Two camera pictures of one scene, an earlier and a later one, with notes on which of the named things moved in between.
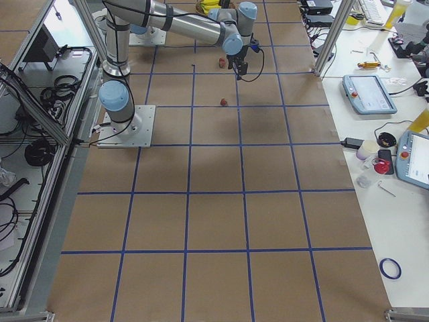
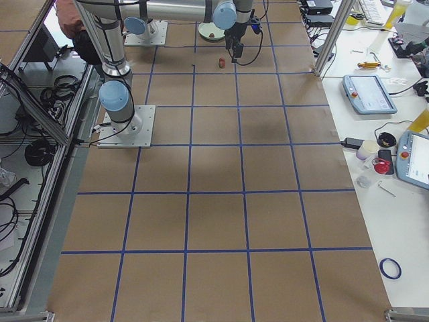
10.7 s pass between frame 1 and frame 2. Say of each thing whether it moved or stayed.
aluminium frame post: stayed
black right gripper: moved
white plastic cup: stayed
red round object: stayed
